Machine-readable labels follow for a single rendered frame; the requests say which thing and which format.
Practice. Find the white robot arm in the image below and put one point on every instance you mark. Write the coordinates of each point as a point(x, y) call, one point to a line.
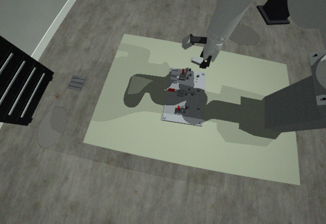
point(309, 14)

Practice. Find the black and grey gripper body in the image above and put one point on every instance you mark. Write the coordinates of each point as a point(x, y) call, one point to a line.
point(212, 48)

